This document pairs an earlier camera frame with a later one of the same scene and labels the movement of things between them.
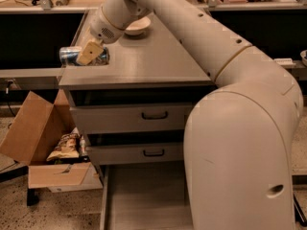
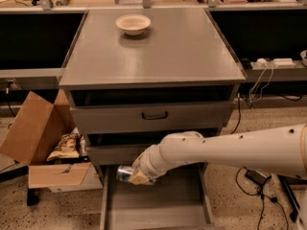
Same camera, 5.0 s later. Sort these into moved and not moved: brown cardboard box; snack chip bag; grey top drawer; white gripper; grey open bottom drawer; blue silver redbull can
Moved: white gripper; blue silver redbull can
Not moved: brown cardboard box; snack chip bag; grey top drawer; grey open bottom drawer
